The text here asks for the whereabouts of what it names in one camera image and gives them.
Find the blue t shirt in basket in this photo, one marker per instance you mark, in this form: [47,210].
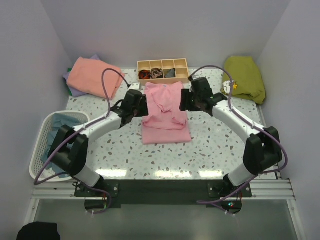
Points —
[58,120]

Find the black object at bottom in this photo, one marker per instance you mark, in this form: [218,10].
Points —
[39,231]

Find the folded lilac t shirt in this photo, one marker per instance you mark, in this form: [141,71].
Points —
[75,92]

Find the wooden compartment tray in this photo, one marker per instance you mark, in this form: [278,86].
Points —
[180,65]

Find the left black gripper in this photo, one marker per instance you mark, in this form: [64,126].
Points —
[144,109]

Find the folded green t shirt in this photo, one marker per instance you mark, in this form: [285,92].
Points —
[69,90]

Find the pink t shirt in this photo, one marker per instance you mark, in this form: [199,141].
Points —
[165,123]

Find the olive snoopy t shirt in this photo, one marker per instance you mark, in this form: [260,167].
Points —
[244,79]

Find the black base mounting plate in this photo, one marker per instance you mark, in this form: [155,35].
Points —
[114,194]

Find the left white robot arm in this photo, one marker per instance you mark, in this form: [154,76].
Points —
[70,147]

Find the orange black fabric roll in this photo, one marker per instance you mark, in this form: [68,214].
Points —
[144,74]

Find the folded salmon t shirt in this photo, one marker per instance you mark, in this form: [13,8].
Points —
[95,77]

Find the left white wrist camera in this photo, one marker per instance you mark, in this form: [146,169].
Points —
[135,86]

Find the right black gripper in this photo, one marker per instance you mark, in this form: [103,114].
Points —
[185,94]

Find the brown floral fabric roll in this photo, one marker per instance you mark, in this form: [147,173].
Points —
[156,73]

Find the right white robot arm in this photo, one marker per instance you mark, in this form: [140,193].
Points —
[261,151]

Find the white laundry basket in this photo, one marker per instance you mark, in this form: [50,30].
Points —
[35,163]

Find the grey fabric piece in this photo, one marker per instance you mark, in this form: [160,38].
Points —
[169,73]

